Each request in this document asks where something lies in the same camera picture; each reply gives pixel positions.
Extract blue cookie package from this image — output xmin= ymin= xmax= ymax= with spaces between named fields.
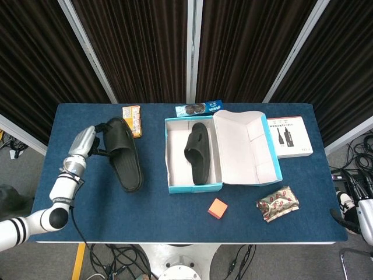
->
xmin=174 ymin=100 xmax=224 ymax=118

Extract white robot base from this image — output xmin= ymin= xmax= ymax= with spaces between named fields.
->
xmin=139 ymin=243 xmax=223 ymax=280

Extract silver red foil snack bag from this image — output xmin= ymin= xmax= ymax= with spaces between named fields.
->
xmin=255 ymin=185 xmax=300 ymax=223

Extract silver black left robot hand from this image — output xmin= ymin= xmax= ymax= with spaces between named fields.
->
xmin=68 ymin=122 xmax=113 ymax=160

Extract black floor cable bundle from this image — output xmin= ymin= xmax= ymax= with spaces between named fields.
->
xmin=329 ymin=131 xmax=373 ymax=205
xmin=87 ymin=243 xmax=154 ymax=280
xmin=223 ymin=244 xmax=258 ymax=280
xmin=0 ymin=129 xmax=29 ymax=160

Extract white partition rail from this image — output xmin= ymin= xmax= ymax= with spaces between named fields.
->
xmin=0 ymin=113 xmax=48 ymax=156
xmin=324 ymin=122 xmax=373 ymax=156

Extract black rubber slipper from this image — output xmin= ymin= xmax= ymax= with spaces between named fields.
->
xmin=184 ymin=122 xmax=210 ymax=186
xmin=101 ymin=117 xmax=145 ymax=194

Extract light blue cardboard shoe box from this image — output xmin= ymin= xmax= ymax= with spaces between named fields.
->
xmin=164 ymin=110 xmax=283 ymax=195

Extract white box with device print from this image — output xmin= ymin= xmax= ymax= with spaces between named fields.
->
xmin=266 ymin=115 xmax=315 ymax=159

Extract white partition post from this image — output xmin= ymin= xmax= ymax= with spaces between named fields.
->
xmin=57 ymin=0 xmax=118 ymax=104
xmin=262 ymin=0 xmax=332 ymax=103
xmin=186 ymin=0 xmax=204 ymax=104

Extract blue table cloth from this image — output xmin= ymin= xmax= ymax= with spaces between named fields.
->
xmin=27 ymin=102 xmax=349 ymax=243

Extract white black sneaker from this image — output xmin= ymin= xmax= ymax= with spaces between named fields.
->
xmin=335 ymin=189 xmax=356 ymax=217

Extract dark brown pleated curtain panel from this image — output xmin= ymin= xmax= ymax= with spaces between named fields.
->
xmin=71 ymin=0 xmax=190 ymax=103
xmin=195 ymin=0 xmax=317 ymax=103
xmin=0 ymin=0 xmax=113 ymax=146
xmin=270 ymin=0 xmax=373 ymax=146

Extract yellow floor tape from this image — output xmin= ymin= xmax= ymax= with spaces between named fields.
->
xmin=71 ymin=243 xmax=87 ymax=280

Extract orange and yellow cube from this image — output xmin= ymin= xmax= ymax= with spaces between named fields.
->
xmin=207 ymin=198 xmax=228 ymax=219

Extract yellow snack packet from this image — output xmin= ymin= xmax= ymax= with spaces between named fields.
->
xmin=121 ymin=105 xmax=143 ymax=139

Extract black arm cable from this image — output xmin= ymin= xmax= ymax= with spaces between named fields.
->
xmin=69 ymin=204 xmax=90 ymax=247

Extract black power strip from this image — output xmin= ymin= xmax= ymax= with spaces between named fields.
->
xmin=331 ymin=171 xmax=354 ymax=182

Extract metal chair leg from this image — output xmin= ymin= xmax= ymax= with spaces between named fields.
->
xmin=339 ymin=247 xmax=373 ymax=280

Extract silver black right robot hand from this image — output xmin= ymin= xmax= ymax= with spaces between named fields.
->
xmin=329 ymin=198 xmax=373 ymax=243

